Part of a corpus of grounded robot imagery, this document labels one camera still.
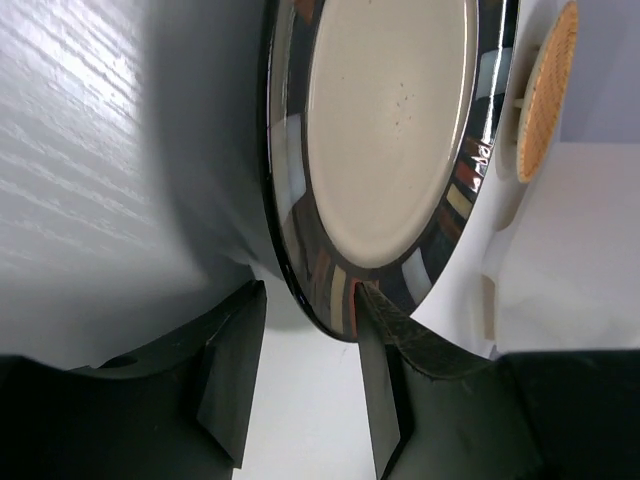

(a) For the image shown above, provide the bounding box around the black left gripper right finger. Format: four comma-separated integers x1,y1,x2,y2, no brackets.
352,280,494,479

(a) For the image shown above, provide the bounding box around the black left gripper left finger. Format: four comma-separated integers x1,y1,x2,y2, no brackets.
64,279,269,471

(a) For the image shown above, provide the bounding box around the black rimmed beige plate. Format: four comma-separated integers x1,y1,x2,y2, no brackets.
257,1,520,342

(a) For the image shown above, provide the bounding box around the round orange woven basket plate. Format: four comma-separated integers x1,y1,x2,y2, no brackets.
514,1,579,184

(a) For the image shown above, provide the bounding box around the white plastic bin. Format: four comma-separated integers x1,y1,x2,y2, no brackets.
479,0,640,361

